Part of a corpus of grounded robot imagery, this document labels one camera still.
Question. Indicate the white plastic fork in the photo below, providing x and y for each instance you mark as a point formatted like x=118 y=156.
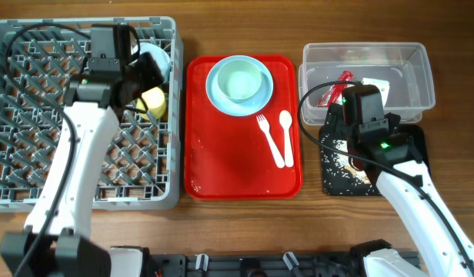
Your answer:
x=265 y=127

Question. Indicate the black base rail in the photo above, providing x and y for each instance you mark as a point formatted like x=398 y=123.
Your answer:
x=322 y=264

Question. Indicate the light blue small bowl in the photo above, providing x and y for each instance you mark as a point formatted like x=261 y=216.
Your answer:
x=161 y=58

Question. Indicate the light blue plate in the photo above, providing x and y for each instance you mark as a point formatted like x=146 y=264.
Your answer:
x=239 y=109

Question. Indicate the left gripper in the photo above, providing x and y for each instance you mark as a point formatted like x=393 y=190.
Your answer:
x=155 y=75

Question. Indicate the red plastic tray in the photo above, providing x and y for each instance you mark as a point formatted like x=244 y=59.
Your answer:
x=227 y=157

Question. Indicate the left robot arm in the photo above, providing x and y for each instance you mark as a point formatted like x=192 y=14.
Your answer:
x=55 y=239

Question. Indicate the yellow plastic cup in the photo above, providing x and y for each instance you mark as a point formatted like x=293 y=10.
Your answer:
x=156 y=102

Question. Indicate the food scraps and rice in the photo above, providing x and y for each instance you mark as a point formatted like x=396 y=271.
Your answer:
x=339 y=178

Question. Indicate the black waste tray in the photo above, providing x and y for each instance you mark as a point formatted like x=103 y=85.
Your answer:
x=334 y=133

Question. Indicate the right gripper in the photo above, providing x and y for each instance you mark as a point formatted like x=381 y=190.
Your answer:
x=392 y=120

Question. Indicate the grey dishwasher rack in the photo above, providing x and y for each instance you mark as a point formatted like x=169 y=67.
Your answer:
x=141 y=167

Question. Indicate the clear plastic bin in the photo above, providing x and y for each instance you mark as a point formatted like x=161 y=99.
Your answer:
x=400 y=70

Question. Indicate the green shallow bowl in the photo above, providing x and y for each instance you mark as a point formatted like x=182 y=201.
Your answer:
x=239 y=78

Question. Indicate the red sauce packet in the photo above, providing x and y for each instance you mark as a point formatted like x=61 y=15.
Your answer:
x=335 y=91

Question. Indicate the white plastic spoon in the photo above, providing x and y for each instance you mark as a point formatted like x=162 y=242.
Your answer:
x=285 y=120

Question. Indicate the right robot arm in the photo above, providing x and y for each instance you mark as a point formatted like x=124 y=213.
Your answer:
x=396 y=168

